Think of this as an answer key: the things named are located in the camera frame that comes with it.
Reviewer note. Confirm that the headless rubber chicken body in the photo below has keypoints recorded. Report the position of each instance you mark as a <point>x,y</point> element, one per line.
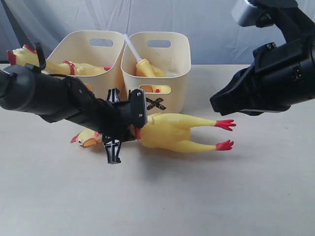
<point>160,73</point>

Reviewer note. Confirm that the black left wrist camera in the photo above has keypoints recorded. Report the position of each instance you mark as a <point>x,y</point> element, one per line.
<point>138,109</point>

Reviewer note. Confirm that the blue-grey backdrop curtain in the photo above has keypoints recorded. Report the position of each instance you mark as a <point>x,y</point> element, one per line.
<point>214,36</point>

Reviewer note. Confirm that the severed rubber chicken head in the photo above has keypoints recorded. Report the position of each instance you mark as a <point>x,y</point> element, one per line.
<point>144,68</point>

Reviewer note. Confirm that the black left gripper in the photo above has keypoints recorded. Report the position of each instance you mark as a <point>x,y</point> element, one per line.
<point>110,118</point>

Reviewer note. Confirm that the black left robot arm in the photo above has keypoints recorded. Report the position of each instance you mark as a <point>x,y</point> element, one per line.
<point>25,89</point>

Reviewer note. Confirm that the cream bin marked O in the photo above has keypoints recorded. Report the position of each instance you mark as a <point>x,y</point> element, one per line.
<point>99,48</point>

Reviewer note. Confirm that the cream bin marked X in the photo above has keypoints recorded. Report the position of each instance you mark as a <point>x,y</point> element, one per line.
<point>170,53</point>

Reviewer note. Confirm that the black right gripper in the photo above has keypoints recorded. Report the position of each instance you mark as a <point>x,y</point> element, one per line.
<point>285,82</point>

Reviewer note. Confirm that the whole rubber chicken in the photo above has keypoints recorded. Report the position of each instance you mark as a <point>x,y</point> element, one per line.
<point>24,55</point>
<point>171,131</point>

